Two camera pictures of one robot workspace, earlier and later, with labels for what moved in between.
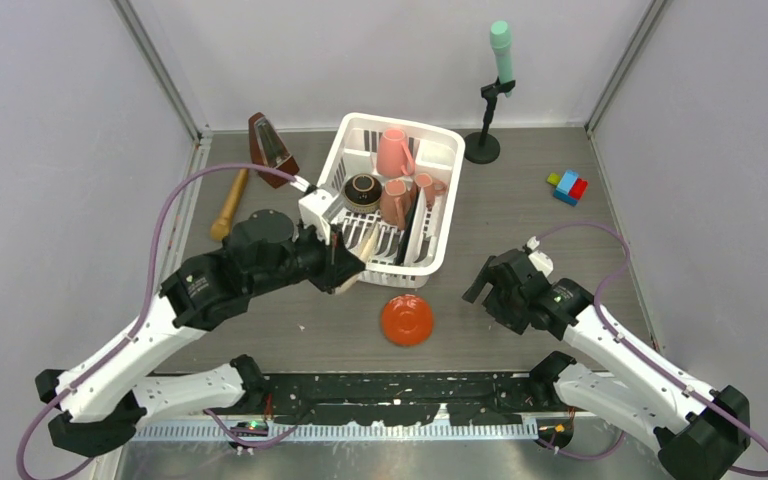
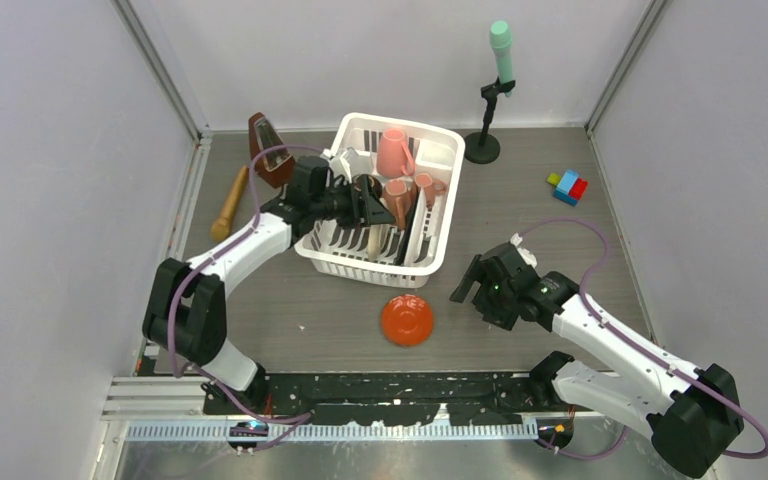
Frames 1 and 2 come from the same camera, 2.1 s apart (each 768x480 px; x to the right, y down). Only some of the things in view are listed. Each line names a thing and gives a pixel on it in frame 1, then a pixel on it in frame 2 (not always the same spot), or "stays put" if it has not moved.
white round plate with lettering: x=415 y=229 stays put
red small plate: x=407 y=320 stays put
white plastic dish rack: x=394 y=194 stays put
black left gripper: x=338 y=262 → x=365 y=212
